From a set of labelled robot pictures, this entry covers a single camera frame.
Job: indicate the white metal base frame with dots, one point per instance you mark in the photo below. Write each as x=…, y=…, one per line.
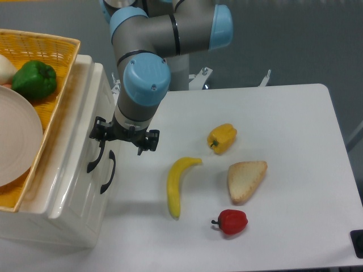
x=196, y=81

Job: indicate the beige round plate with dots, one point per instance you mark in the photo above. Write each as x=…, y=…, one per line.
x=21, y=135

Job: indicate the white onion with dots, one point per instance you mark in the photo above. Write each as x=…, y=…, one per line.
x=7, y=70

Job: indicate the white drawer cabinet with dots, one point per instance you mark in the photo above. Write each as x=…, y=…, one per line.
x=32, y=221

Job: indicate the triangular toast slice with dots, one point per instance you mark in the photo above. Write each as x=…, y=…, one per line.
x=243, y=179

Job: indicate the white drawer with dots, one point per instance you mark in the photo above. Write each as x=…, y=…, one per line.
x=72, y=186
x=100, y=174

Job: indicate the black device at table edge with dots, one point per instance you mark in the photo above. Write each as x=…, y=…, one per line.
x=357, y=241

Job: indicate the green bell pepper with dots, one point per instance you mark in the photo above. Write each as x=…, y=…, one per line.
x=35, y=80

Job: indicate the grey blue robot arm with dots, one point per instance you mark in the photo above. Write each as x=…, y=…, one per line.
x=141, y=45

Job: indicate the yellow bell pepper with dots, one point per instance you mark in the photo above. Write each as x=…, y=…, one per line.
x=221, y=138

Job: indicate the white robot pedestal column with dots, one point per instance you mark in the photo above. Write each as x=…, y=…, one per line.
x=179, y=68

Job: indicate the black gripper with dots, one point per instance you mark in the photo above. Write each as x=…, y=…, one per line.
x=103, y=131

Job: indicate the red bell pepper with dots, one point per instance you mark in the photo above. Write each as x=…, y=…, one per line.
x=231, y=222

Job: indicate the yellow banana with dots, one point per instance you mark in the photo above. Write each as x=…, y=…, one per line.
x=173, y=183

